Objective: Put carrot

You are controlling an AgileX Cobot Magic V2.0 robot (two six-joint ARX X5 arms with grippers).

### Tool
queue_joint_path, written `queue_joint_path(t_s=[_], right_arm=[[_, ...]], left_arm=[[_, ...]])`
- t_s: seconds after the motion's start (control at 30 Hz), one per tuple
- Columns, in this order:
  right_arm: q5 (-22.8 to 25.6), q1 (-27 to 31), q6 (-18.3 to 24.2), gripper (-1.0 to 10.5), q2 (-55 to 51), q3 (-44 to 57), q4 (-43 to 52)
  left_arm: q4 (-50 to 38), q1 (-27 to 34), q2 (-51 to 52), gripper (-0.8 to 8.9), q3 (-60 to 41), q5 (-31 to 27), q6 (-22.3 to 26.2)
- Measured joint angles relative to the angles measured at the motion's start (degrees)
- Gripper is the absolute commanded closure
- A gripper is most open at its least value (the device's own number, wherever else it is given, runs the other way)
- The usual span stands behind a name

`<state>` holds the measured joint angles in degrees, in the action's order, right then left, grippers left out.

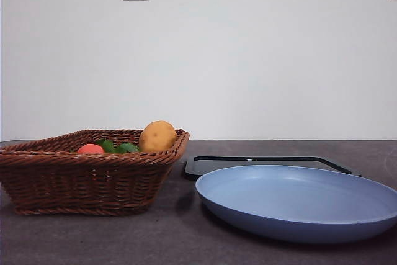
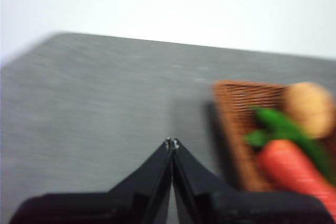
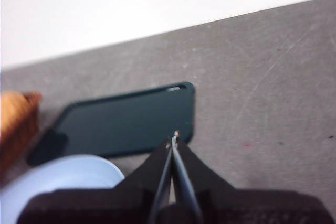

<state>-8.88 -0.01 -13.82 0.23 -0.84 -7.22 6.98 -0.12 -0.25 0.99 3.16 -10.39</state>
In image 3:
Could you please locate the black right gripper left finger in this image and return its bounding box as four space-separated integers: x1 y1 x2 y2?
17 136 175 224

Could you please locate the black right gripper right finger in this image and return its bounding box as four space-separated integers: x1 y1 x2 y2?
173 131 334 224

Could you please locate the light blue round plate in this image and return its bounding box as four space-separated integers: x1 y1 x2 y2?
0 154 125 224

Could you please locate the dark rectangular tray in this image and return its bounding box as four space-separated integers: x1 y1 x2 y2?
26 81 196 167

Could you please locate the brown wicker basket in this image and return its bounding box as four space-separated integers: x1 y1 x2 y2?
0 90 43 180

